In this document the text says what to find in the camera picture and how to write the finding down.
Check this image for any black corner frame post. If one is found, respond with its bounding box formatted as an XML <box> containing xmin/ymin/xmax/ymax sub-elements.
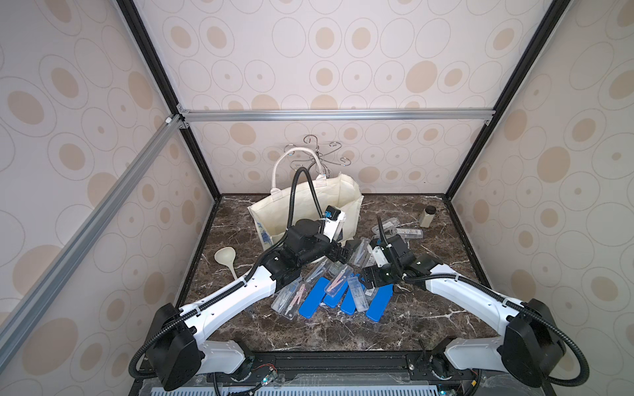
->
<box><xmin>116</xmin><ymin>0</ymin><xmax>221</xmax><ymax>201</ymax></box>
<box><xmin>445</xmin><ymin>0</ymin><xmax>572</xmax><ymax>202</ymax></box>

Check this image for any small jar black lid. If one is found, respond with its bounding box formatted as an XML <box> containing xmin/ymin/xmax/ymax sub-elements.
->
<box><xmin>419</xmin><ymin>206</ymin><xmax>438</xmax><ymax>229</ymax></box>

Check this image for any clear compass case far left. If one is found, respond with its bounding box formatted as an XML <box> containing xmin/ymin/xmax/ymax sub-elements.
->
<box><xmin>271</xmin><ymin>277</ymin><xmax>303</xmax><ymax>318</ymax></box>

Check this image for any clear case pink compass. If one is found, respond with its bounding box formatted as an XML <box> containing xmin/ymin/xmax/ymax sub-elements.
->
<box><xmin>325</xmin><ymin>265</ymin><xmax>353</xmax><ymax>297</ymax></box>

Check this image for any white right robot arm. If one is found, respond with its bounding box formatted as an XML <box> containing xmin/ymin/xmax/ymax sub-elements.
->
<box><xmin>361</xmin><ymin>235</ymin><xmax>566</xmax><ymax>388</ymax></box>

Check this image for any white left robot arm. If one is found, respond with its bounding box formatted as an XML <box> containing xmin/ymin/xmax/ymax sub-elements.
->
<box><xmin>129</xmin><ymin>214</ymin><xmax>350</xmax><ymax>391</ymax></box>

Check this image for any starry night canvas bag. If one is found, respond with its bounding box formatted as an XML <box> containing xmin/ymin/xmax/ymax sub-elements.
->
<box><xmin>249</xmin><ymin>147</ymin><xmax>363</xmax><ymax>250</ymax></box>

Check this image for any black corner frame post left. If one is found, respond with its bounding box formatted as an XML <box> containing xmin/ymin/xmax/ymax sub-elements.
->
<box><xmin>116</xmin><ymin>0</ymin><xmax>221</xmax><ymax>201</ymax></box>

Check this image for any silver metal hook stand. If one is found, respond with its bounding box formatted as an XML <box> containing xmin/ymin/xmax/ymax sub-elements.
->
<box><xmin>283</xmin><ymin>134</ymin><xmax>352</xmax><ymax>178</ymax></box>

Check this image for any black corner frame post right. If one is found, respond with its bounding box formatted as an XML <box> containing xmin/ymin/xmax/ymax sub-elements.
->
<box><xmin>445</xmin><ymin>0</ymin><xmax>572</xmax><ymax>202</ymax></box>

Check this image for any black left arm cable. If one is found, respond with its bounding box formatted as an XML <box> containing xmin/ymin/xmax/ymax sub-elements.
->
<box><xmin>127</xmin><ymin>167</ymin><xmax>326</xmax><ymax>381</ymax></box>

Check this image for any diagonal aluminium rail left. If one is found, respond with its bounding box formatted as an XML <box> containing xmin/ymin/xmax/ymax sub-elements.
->
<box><xmin>1</xmin><ymin>114</ymin><xmax>184</xmax><ymax>371</ymax></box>

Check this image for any clear compass case back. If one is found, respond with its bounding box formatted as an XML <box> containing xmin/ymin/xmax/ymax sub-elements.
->
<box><xmin>371</xmin><ymin>217</ymin><xmax>401</xmax><ymax>235</ymax></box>

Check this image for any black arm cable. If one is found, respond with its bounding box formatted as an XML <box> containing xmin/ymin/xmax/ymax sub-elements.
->
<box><xmin>375</xmin><ymin>214</ymin><xmax>590</xmax><ymax>388</ymax></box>
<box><xmin>127</xmin><ymin>167</ymin><xmax>326</xmax><ymax>381</ymax></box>

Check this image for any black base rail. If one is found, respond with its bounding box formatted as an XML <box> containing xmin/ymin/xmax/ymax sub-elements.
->
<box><xmin>129</xmin><ymin>350</ymin><xmax>476</xmax><ymax>396</ymax></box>

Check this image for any horizontal aluminium rail back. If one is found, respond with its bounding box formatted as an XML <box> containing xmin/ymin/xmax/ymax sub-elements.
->
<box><xmin>183</xmin><ymin>107</ymin><xmax>495</xmax><ymax>122</ymax></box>

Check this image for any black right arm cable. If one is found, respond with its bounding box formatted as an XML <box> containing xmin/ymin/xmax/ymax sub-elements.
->
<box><xmin>375</xmin><ymin>214</ymin><xmax>590</xmax><ymax>388</ymax></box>

